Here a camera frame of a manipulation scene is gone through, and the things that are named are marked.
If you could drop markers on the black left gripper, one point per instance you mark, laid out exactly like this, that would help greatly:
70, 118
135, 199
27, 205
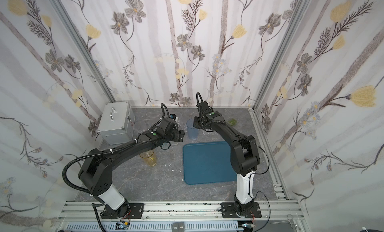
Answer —
180, 136

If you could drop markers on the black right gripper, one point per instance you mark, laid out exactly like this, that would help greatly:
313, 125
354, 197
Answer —
196, 124

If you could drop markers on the blue plastic cup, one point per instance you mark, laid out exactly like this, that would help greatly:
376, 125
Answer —
192, 131

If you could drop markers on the yellow plastic cup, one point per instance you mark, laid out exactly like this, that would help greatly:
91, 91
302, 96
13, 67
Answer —
149, 157

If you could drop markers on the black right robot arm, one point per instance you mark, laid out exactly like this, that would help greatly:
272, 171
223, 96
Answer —
244, 156

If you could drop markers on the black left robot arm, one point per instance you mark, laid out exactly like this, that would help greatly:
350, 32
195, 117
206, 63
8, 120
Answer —
97, 170

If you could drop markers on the teal plastic tray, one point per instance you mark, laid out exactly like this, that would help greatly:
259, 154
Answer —
207, 163

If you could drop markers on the small green block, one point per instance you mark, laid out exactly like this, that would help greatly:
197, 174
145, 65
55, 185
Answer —
232, 122

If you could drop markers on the silver aluminium case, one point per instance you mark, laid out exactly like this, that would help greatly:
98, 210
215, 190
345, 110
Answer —
117, 123

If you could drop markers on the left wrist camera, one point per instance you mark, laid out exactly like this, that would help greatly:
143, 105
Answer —
174, 117

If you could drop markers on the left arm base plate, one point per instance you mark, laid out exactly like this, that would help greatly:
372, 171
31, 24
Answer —
125, 211

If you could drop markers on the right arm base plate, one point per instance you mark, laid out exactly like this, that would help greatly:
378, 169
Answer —
235, 210

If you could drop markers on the aluminium mounting rail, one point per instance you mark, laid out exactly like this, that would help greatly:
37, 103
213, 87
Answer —
266, 216

